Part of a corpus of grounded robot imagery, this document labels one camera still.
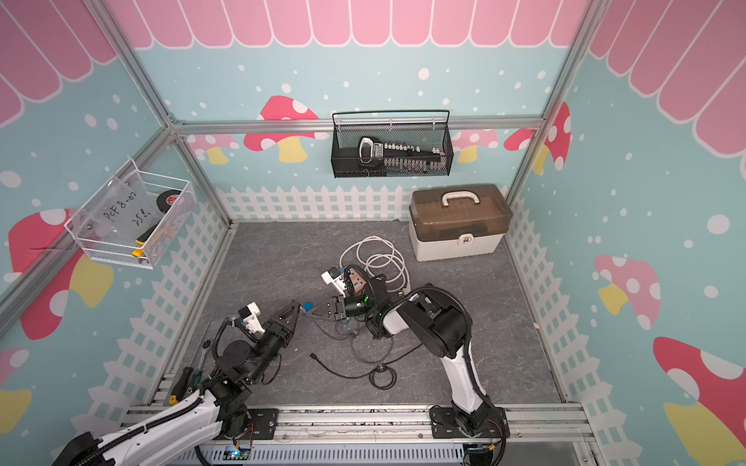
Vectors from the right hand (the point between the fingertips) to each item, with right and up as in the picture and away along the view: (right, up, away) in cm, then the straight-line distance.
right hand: (311, 317), depth 76 cm
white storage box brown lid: (+40, +27, +16) cm, 51 cm away
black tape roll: (-41, +32, +4) cm, 52 cm away
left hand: (-2, +2, +1) cm, 3 cm away
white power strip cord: (+28, +5, +24) cm, 37 cm away
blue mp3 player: (-1, +3, 0) cm, 3 cm away
